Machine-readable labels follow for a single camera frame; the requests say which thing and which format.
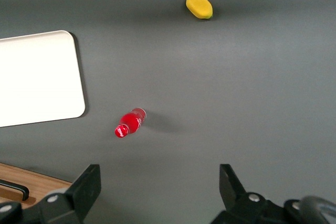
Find cream rectangular tray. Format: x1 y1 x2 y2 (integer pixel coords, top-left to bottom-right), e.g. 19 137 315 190
0 30 86 128

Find small red drink bottle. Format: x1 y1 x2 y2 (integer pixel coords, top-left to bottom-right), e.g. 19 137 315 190
114 107 148 139

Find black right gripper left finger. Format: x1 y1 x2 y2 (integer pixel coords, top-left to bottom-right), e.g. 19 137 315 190
0 164 102 224

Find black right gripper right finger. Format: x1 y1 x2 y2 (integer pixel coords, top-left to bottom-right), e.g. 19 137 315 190
209 164 316 224

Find wooden two-drawer cabinet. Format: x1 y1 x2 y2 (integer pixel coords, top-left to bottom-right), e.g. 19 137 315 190
0 163 73 210

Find wooden drawer front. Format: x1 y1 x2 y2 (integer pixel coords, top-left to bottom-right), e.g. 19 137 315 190
0 167 68 209

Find grey right wrist cable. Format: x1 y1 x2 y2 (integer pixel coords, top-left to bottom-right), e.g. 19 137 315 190
298 195 336 224

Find black drawer handle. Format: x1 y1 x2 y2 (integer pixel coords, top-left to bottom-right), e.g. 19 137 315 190
0 179 30 202

